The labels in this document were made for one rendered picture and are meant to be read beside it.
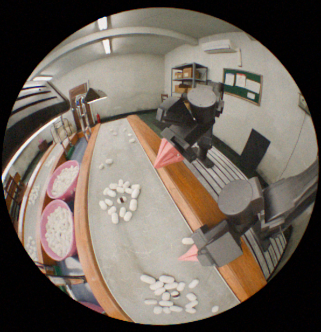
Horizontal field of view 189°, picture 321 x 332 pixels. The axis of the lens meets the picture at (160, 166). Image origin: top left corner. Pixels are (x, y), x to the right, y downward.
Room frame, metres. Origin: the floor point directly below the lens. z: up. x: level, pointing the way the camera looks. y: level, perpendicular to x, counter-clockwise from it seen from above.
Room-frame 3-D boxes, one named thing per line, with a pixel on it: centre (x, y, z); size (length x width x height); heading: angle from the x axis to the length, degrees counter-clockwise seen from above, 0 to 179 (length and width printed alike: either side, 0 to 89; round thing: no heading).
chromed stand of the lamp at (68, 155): (0.51, 0.87, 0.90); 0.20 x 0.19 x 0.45; 24
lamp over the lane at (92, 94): (0.71, 0.43, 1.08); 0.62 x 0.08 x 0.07; 24
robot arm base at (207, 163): (0.48, -0.25, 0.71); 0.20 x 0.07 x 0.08; 21
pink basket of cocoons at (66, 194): (0.21, 0.52, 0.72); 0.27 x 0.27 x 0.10
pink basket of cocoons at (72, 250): (-0.05, 0.40, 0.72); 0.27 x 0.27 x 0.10
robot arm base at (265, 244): (-0.08, -0.47, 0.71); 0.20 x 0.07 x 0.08; 21
